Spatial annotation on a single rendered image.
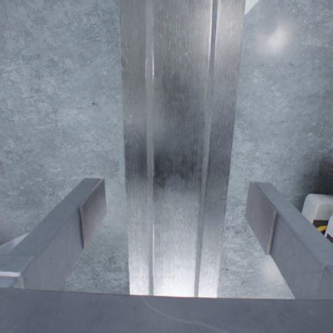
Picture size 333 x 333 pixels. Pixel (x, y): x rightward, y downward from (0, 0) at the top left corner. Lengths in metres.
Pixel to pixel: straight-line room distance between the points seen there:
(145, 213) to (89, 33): 0.83
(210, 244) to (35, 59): 0.92
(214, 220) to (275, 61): 0.83
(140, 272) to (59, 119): 0.84
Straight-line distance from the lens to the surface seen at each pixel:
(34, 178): 1.10
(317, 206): 0.98
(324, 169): 0.98
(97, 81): 0.92
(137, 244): 0.17
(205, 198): 0.15
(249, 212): 0.16
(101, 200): 0.16
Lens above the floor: 0.88
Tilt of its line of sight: 72 degrees down
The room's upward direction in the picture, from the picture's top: 174 degrees counter-clockwise
